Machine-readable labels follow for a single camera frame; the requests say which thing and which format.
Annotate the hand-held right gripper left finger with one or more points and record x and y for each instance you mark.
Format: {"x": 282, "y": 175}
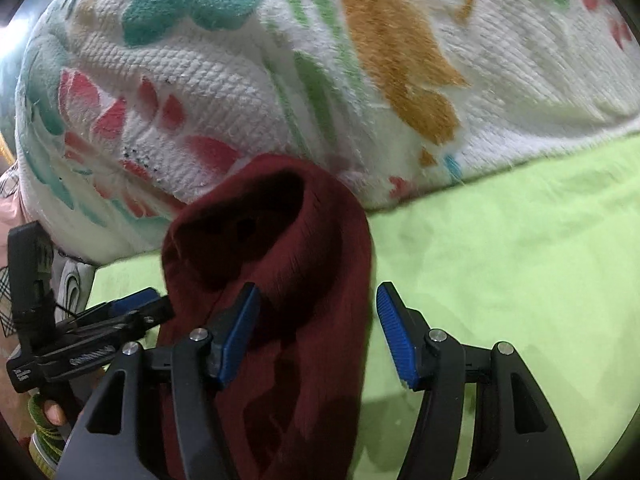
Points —
{"x": 240, "y": 332}

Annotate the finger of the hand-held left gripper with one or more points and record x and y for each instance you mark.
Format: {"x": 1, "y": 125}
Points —
{"x": 95, "y": 347}
{"x": 131, "y": 304}

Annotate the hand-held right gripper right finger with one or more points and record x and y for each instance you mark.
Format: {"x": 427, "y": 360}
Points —
{"x": 395, "y": 332}

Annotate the dark red garment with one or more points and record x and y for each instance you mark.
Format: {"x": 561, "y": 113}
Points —
{"x": 305, "y": 260}

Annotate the person's left forearm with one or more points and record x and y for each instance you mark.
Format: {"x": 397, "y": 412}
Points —
{"x": 42, "y": 432}

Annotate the person's left hand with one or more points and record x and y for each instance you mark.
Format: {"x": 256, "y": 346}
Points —
{"x": 52, "y": 412}

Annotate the green bed sheet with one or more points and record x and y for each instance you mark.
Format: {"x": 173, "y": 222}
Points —
{"x": 500, "y": 270}

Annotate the white floral blanket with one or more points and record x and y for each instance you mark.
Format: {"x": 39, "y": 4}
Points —
{"x": 300, "y": 85}

